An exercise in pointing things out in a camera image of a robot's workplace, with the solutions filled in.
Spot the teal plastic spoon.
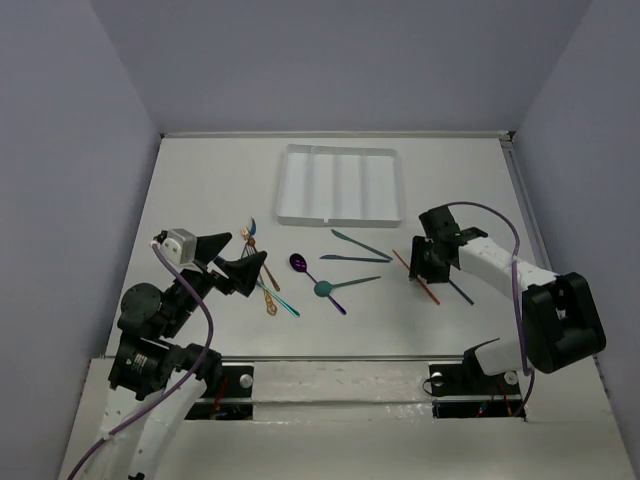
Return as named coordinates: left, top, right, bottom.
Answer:
left=314, top=276, right=380, bottom=298

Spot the orange chopstick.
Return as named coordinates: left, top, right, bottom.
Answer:
left=392, top=249, right=441, bottom=306

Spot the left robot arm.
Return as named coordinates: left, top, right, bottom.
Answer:
left=80, top=229, right=267, bottom=479

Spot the purple metal spoon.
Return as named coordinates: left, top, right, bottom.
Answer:
left=289, top=253, right=347, bottom=315

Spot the rose gold fork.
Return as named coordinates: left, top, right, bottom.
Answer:
left=241, top=227, right=280, bottom=292

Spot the dark blue chopstick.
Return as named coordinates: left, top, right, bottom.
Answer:
left=448, top=279, right=475, bottom=306

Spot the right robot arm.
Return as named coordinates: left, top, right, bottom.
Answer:
left=409, top=204, right=607, bottom=397

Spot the iridescent rainbow fork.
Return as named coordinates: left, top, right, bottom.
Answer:
left=256, top=280, right=300, bottom=318

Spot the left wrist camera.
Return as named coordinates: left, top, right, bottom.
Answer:
left=154, top=228, right=197, bottom=266

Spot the dark blue plastic knife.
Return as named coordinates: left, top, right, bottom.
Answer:
left=319, top=254, right=391, bottom=263

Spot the white cutlery tray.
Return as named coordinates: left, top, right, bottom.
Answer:
left=275, top=144, right=405, bottom=228

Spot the teal plastic knife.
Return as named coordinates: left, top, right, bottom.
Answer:
left=330, top=229, right=392, bottom=260

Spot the gold ornate fork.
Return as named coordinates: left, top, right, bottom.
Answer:
left=242, top=237, right=277, bottom=316

